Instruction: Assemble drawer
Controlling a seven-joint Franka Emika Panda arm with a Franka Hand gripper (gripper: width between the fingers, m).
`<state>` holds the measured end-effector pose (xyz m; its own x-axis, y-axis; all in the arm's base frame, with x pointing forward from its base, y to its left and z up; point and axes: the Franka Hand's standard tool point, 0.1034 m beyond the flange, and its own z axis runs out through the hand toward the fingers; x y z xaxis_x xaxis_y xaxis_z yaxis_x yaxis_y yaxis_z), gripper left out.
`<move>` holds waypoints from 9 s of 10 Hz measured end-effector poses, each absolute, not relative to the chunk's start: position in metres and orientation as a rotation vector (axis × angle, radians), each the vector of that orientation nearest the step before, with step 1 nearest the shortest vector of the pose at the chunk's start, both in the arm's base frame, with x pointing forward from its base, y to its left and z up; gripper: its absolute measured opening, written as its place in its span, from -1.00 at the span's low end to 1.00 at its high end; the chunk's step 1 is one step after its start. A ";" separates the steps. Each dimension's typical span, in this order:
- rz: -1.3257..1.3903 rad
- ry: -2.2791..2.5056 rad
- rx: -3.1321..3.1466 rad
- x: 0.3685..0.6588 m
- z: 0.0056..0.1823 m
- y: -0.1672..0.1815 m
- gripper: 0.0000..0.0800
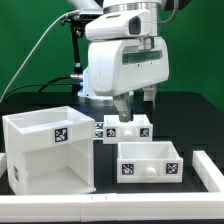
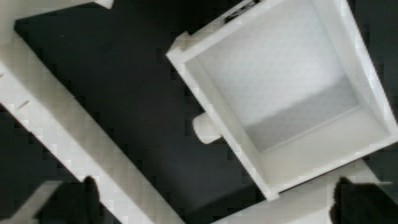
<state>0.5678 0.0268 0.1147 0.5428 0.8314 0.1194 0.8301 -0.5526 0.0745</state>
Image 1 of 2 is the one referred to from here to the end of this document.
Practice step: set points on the white drawer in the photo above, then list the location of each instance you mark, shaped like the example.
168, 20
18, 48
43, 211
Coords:
138, 130
148, 162

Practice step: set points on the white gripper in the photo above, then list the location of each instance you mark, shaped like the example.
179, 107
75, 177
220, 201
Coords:
119, 66

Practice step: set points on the white rear drawer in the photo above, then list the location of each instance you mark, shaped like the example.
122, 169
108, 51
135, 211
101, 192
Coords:
138, 130

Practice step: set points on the black camera stand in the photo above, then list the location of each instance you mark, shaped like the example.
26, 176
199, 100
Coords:
77, 32

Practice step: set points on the white drawer cabinet box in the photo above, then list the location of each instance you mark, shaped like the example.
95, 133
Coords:
50, 152

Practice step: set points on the white fence rail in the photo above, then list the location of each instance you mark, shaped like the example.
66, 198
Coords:
208, 172
112, 207

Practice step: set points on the white front fence rail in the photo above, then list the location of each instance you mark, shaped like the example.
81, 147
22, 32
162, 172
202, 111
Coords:
112, 207

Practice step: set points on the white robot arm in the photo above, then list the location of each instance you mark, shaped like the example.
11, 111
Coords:
113, 6

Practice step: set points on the white left fence block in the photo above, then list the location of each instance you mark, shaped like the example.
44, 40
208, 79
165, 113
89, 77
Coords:
3, 165

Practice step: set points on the white marker base plate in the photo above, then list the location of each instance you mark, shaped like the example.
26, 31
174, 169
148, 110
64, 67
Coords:
98, 131

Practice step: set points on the white front drawer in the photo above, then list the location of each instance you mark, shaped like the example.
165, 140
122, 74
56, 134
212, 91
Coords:
148, 162

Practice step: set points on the white right fence rail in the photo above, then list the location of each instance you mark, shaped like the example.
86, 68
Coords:
208, 172

